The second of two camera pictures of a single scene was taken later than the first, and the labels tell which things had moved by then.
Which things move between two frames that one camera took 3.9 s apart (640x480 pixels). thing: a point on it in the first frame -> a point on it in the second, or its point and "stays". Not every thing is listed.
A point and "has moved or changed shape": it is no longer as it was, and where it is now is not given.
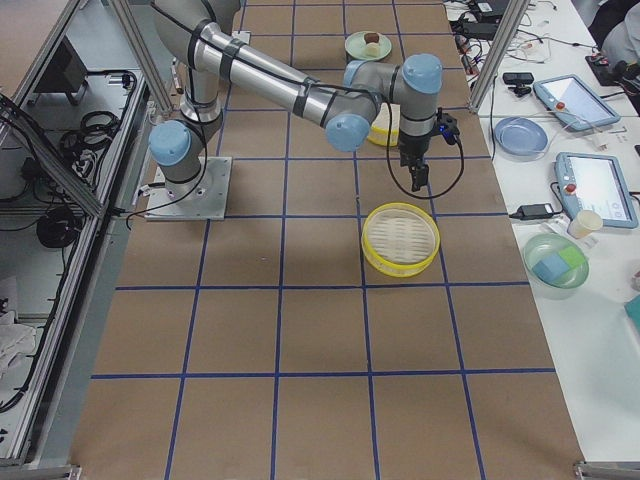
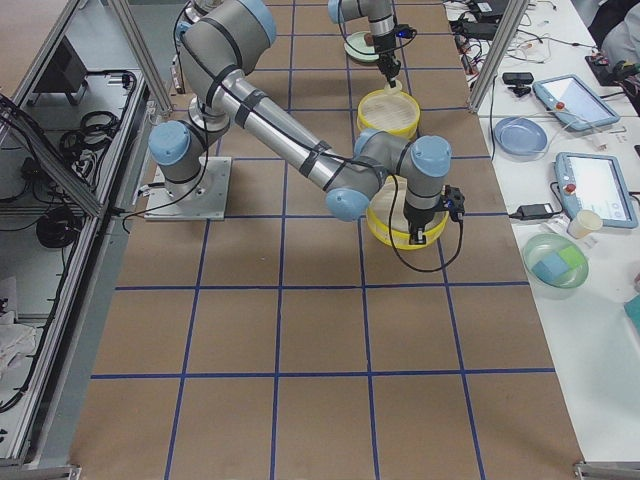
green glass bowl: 556,265 stays
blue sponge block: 551,268 stays
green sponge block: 572,256 stays
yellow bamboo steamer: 400,240 -> 378,209
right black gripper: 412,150 -> 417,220
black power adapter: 533,212 stays
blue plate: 520,139 stays
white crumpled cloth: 17,340 stays
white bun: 372,49 has moved or changed shape
